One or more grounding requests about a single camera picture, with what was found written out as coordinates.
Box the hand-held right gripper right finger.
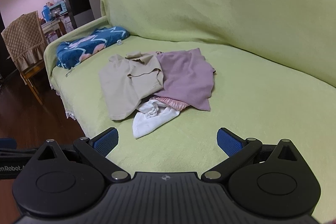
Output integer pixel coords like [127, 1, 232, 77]
[201, 128, 300, 183]

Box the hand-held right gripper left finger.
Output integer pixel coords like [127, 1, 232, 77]
[33, 127, 131, 183]

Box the white garment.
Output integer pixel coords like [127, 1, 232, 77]
[132, 101, 180, 139]

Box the beige shirt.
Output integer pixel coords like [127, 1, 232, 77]
[99, 51, 164, 121]

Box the pink striped garment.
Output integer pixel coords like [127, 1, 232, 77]
[150, 97, 190, 111]

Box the purple garment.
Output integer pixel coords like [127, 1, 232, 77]
[154, 48, 216, 111]

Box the green covered sofa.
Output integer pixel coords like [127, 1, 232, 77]
[43, 0, 336, 224]

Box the wooden chair with quilted cover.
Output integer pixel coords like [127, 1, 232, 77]
[1, 11, 49, 106]

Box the white side table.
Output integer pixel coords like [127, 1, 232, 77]
[41, 17, 71, 39]

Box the black refrigerator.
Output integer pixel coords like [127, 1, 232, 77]
[64, 0, 95, 29]

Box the blue thermos jug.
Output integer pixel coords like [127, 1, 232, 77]
[42, 4, 51, 22]

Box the blue toaster oven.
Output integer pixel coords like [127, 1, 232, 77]
[49, 1, 66, 16]

